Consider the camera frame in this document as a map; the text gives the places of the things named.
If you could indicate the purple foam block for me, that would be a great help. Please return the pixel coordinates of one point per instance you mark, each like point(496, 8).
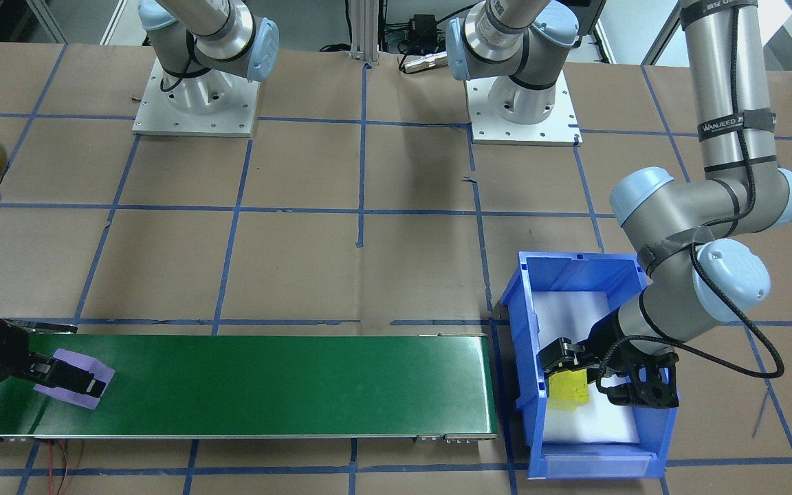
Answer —
point(83, 359)

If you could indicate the yellow foam block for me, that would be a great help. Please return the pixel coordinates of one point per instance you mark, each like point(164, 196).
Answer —
point(568, 397)

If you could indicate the blue plastic storage bin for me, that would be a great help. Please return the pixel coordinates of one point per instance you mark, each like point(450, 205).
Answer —
point(654, 440)

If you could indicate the green belt conveyor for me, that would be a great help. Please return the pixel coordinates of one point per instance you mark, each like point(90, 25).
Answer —
point(265, 385)

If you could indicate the silver cylindrical connector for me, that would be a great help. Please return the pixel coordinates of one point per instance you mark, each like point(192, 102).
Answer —
point(423, 63)

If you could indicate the black adapter box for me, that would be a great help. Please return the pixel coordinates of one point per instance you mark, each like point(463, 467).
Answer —
point(423, 29)

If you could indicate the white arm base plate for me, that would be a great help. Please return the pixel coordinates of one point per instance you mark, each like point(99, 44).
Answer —
point(547, 130)
point(162, 120)

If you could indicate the aluminium frame post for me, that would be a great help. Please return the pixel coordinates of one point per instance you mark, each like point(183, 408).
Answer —
point(363, 31)

